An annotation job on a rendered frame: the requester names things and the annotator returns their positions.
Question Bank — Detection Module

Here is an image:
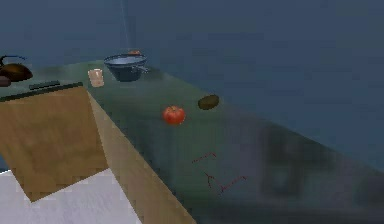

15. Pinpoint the wooden kitchen counter cabinet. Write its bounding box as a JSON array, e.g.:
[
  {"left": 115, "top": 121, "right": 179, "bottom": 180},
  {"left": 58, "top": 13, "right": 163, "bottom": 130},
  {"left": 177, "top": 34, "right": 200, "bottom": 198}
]
[{"left": 0, "top": 59, "right": 384, "bottom": 224}]

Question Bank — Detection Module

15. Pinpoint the red tomato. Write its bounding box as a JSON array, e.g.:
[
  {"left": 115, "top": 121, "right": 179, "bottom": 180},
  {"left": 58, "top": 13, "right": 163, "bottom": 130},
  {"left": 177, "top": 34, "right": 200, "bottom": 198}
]
[{"left": 162, "top": 105, "right": 187, "bottom": 126}]

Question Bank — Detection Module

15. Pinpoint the dark olive potato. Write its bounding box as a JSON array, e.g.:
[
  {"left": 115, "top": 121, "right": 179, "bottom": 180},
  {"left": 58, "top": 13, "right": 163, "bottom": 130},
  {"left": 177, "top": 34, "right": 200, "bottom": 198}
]
[{"left": 197, "top": 94, "right": 221, "bottom": 111}]

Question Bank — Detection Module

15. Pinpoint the dark blue pot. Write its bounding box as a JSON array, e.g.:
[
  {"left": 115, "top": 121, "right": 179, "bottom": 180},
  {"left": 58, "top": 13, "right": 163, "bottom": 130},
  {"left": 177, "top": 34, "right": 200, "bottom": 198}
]
[{"left": 103, "top": 53, "right": 150, "bottom": 83}]

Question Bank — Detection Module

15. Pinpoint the pale beige cup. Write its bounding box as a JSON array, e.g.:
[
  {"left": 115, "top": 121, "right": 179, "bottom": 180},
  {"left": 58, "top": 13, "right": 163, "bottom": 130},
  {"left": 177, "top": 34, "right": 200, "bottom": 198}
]
[{"left": 87, "top": 68, "right": 105, "bottom": 88}]

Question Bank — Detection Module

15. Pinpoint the brown kettle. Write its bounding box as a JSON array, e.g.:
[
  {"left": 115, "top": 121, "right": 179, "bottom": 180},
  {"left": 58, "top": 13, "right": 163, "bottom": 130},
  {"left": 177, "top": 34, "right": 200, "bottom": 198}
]
[{"left": 0, "top": 55, "right": 34, "bottom": 83}]

